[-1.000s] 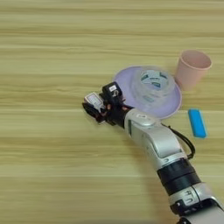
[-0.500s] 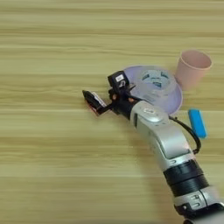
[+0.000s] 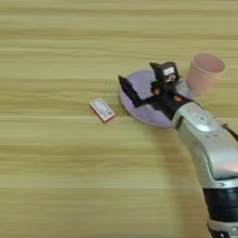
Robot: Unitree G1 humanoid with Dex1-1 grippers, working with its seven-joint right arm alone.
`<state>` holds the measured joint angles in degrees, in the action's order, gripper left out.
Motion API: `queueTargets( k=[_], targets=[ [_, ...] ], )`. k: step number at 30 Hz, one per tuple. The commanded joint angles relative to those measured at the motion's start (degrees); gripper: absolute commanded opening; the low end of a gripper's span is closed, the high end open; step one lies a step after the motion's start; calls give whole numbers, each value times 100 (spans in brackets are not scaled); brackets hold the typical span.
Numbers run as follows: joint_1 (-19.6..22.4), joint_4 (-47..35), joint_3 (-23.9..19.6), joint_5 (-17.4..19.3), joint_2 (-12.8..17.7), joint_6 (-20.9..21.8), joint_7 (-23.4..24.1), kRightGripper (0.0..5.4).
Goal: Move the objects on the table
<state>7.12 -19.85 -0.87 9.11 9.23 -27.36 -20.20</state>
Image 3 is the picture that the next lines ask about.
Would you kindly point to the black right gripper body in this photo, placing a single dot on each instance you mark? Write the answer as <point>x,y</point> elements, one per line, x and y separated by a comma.
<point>165,100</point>

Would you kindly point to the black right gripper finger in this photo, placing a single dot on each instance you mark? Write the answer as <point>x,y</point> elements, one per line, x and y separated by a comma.
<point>130,89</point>
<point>154,66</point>

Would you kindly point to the small red white box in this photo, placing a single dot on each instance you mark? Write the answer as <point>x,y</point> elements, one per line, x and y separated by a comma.
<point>102,110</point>

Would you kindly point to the pink plastic cup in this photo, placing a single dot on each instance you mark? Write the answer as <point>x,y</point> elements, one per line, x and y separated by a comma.
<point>204,72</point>

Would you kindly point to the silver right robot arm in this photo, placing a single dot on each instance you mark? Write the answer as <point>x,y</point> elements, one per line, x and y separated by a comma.
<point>210,145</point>

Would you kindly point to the black box with white label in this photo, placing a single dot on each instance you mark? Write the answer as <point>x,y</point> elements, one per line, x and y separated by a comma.
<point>167,72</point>

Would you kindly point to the purple round plate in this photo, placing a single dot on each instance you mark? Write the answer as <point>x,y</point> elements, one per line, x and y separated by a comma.
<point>139,110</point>

